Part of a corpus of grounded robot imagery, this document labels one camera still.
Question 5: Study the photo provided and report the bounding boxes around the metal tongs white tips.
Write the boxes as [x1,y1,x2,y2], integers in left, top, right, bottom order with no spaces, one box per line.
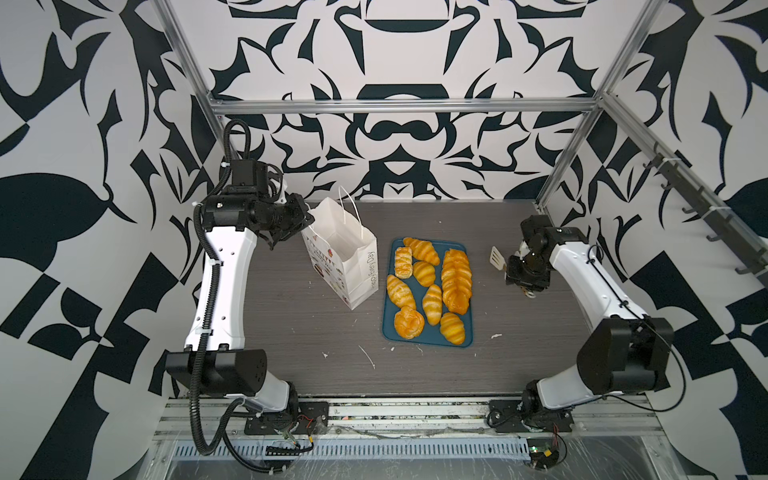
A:
[489,246,536,299]

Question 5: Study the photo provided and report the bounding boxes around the white paper bag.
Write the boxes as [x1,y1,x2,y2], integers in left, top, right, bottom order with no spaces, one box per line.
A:
[301,187,379,310]

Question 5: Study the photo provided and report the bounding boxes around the small round striped bun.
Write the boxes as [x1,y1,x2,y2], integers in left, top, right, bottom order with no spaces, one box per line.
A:
[412,261,436,288]

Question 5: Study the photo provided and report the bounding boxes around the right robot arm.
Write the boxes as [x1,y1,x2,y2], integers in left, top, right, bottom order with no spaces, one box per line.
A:
[505,215,676,417]

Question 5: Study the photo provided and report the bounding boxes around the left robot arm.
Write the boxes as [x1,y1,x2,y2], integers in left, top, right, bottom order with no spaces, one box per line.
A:
[165,193,314,413]

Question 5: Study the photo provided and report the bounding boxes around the small striped bread top left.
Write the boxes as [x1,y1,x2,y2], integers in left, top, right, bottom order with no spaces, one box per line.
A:
[394,246,413,279]

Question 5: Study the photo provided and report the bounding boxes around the striped bun bottom right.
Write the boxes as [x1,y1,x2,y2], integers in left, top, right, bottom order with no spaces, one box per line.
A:
[440,312,466,346]

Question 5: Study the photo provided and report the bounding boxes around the croissant centre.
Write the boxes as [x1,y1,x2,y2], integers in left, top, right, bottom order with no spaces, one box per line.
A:
[422,284,443,326]

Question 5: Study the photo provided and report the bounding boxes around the teal tray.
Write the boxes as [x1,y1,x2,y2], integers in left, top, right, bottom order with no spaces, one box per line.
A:
[382,237,473,348]

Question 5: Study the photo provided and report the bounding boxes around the croissant top of tray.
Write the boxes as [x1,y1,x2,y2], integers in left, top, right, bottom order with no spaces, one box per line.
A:
[403,237,440,266]

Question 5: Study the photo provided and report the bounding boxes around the round flaky pastry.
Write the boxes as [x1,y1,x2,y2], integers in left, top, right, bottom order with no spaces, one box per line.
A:
[393,306,425,340]

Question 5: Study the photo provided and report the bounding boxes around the croissant left middle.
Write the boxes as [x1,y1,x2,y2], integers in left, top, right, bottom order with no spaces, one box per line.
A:
[386,275,416,309]

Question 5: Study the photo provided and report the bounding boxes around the small circuit board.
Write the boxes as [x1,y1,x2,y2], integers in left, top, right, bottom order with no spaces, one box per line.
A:
[527,435,568,471]

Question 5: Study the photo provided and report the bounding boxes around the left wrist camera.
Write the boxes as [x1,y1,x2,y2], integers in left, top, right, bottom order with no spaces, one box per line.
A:
[227,159,283,203]

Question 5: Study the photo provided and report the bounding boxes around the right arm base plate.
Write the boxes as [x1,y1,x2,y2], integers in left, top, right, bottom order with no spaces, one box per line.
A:
[485,400,573,433]

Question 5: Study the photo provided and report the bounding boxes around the wall hook rail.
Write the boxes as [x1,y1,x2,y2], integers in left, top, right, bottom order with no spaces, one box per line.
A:
[644,141,767,288]

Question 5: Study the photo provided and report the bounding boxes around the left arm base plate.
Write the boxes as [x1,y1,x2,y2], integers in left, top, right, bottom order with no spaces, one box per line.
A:
[244,400,330,436]

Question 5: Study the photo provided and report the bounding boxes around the left black corrugated cable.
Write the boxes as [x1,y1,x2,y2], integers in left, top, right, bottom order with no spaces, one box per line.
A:
[188,118,314,475]

